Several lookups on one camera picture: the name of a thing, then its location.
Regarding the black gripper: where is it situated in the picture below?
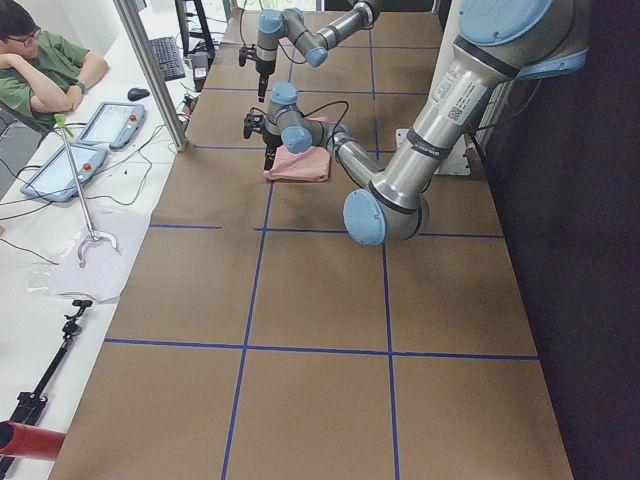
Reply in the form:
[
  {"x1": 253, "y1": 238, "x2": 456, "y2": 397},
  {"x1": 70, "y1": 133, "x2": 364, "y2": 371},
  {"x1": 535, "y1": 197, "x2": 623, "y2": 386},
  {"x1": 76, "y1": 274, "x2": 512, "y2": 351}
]
[
  {"x1": 243, "y1": 111, "x2": 283, "y2": 171},
  {"x1": 238, "y1": 44, "x2": 276, "y2": 103}
]

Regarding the pink Snoopy t-shirt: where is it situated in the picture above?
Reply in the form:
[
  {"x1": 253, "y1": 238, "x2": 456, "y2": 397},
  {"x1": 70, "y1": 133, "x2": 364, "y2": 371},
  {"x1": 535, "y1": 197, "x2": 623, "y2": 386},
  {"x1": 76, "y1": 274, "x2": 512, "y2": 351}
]
[{"x1": 263, "y1": 118, "x2": 330, "y2": 182}]

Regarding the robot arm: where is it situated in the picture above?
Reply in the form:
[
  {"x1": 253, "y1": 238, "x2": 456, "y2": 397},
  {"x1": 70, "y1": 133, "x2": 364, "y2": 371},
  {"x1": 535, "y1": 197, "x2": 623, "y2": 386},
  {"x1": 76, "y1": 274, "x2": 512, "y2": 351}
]
[
  {"x1": 238, "y1": 1, "x2": 383, "y2": 103},
  {"x1": 239, "y1": 1, "x2": 592, "y2": 245}
]

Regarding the black keyboard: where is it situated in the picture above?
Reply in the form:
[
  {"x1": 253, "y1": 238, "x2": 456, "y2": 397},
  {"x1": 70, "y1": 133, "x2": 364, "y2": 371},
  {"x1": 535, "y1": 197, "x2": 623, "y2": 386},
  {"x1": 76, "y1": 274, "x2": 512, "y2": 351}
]
[{"x1": 149, "y1": 37, "x2": 185, "y2": 81}]

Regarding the black computer mouse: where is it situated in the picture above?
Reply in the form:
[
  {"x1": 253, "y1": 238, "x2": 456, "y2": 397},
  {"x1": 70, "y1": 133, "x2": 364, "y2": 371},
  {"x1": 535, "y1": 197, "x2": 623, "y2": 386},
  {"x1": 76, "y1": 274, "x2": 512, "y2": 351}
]
[{"x1": 127, "y1": 87, "x2": 150, "y2": 102}]

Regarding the blue teach pendant far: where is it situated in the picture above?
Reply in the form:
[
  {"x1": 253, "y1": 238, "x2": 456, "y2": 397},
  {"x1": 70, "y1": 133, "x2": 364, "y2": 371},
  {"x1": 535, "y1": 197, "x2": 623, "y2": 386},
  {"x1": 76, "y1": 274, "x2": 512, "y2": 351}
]
[{"x1": 76, "y1": 102, "x2": 146, "y2": 150}]

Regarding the blue teach pendant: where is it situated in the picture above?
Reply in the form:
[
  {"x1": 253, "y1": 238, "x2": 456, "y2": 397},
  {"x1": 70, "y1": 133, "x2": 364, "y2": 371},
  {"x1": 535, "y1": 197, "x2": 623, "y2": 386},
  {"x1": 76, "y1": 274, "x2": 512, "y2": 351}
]
[
  {"x1": 76, "y1": 102, "x2": 146, "y2": 150},
  {"x1": 20, "y1": 145, "x2": 107, "y2": 202}
]

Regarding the white mounting column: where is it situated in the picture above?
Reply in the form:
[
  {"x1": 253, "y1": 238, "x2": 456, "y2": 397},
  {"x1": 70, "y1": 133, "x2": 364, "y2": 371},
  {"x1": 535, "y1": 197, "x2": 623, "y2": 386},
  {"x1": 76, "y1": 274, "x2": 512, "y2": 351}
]
[{"x1": 385, "y1": 1, "x2": 501, "y2": 181}]

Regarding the metal grabber pole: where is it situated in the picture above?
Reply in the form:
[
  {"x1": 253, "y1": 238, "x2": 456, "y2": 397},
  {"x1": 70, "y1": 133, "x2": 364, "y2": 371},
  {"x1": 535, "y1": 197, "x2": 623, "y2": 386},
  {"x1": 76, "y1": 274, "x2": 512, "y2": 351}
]
[{"x1": 54, "y1": 113, "x2": 119, "y2": 268}]

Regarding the white paper sheet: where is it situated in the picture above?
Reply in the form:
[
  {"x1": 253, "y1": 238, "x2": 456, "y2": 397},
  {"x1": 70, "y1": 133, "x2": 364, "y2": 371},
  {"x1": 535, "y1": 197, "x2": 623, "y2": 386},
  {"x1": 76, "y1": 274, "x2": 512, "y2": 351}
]
[{"x1": 25, "y1": 207, "x2": 151, "y2": 303}]

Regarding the blue teach pendant near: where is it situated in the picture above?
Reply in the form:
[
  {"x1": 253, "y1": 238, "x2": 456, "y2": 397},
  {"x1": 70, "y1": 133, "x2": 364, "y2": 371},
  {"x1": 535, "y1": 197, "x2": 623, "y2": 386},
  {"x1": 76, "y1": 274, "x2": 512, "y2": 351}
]
[{"x1": 20, "y1": 145, "x2": 107, "y2": 202}]

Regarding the person in green shirt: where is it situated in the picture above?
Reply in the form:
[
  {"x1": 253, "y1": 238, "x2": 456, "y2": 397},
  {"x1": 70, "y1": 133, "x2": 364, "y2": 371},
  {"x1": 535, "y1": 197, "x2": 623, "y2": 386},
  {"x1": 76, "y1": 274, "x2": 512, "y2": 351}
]
[{"x1": 1, "y1": 1, "x2": 109, "y2": 130}]

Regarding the black tripod pole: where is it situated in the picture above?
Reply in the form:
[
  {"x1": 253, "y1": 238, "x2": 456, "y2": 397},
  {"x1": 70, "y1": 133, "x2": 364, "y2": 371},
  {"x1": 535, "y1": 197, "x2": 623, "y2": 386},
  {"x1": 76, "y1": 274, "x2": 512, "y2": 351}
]
[{"x1": 1, "y1": 299, "x2": 93, "y2": 479}]

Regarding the red cylinder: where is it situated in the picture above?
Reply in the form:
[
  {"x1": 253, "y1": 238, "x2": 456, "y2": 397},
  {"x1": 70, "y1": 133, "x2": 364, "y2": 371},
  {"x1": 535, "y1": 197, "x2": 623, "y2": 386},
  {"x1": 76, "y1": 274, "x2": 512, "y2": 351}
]
[{"x1": 1, "y1": 421, "x2": 66, "y2": 461}]

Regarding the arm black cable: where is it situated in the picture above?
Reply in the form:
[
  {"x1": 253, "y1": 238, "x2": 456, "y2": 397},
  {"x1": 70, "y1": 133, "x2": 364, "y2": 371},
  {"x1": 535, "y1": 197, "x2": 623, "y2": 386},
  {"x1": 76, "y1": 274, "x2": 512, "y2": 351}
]
[
  {"x1": 299, "y1": 100, "x2": 351, "y2": 151},
  {"x1": 237, "y1": 0, "x2": 311, "y2": 65}
]

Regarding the aluminium frame post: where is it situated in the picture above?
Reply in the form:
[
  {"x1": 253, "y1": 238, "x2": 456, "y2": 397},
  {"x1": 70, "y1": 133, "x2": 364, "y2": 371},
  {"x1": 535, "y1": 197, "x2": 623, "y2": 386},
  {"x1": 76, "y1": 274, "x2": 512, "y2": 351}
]
[{"x1": 113, "y1": 0, "x2": 188, "y2": 152}]

